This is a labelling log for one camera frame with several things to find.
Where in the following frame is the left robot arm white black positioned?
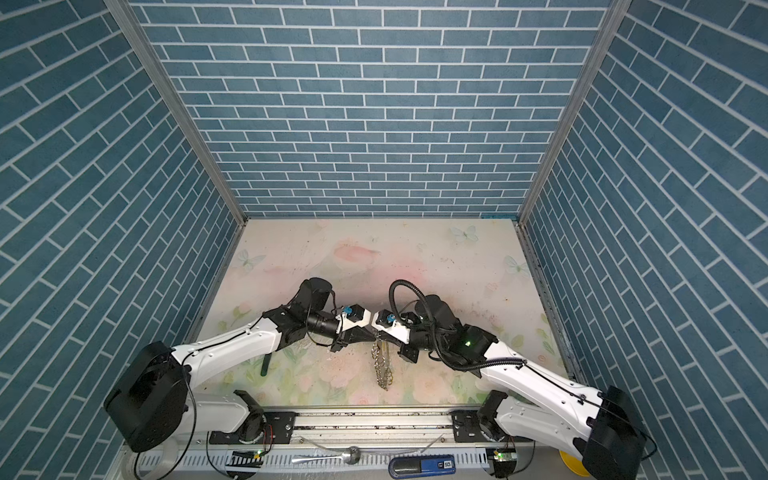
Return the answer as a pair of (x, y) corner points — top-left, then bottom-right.
(104, 277), (376, 453)

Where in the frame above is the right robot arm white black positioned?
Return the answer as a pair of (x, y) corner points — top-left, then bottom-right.
(371, 279), (658, 479)

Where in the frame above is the blue black device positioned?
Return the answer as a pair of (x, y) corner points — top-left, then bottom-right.
(388, 455), (457, 479)

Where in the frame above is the metal rod tool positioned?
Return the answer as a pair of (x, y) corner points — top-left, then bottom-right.
(290, 435), (445, 465)

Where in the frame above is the yellow tape roll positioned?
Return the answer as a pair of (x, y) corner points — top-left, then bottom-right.
(560, 451), (590, 478)

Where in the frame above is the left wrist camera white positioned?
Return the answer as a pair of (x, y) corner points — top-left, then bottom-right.
(336, 304), (372, 334)

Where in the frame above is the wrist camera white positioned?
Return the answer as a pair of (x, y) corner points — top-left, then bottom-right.
(371, 310), (411, 345)
(336, 304), (372, 334)

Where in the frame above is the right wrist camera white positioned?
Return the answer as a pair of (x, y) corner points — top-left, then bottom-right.
(371, 310), (411, 345)

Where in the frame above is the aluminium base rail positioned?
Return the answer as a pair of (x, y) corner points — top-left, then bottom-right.
(108, 406), (538, 479)

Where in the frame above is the aluminium corner post right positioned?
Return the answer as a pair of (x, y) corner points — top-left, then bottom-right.
(518, 0), (631, 226)

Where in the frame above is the aluminium corner post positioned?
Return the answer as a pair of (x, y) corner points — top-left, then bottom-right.
(104, 0), (247, 227)
(518, 0), (631, 226)

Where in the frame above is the aluminium corner post left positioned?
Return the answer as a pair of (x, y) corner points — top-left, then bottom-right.
(104, 0), (247, 227)

